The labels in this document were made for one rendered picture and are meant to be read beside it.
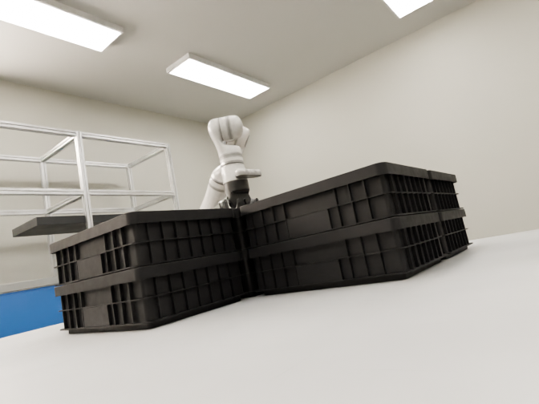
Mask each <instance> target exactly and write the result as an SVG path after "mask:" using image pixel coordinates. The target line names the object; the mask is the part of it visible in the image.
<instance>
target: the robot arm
mask: <svg viewBox="0 0 539 404"><path fill-rule="evenodd" d="M208 132H209V135H210V137H211V139H212V141H213V142H214V144H215V147H216V149H217V152H218V155H219V160H220V164H221V165H219V166H218V167H216V168H215V169H214V170H213V172H212V175H211V177H210V180H209V185H208V188H207V191H206V193H205V198H204V199H203V202H202V204H201V207H200V209H209V208H215V207H216V206H217V205H218V204H219V206H220V208H229V206H230V208H232V209H234V208H240V207H241V206H243V205H246V204H251V203H253V202H256V201H258V198H256V199H252V198H251V197H250V196H249V181H248V179H249V178H256V177H259V176H261V171H260V170H259V169H245V165H244V160H243V156H242V153H243V151H244V150H245V146H246V144H247V142H248V139H249V129H248V128H247V127H243V124H242V121H241V119H240V118H239V117H238V116H236V115H229V116H225V117H220V118H216V119H211V120H210V121H209V124H208ZM226 196H227V198H226V200H223V199H224V198H225V197H226Z"/></svg>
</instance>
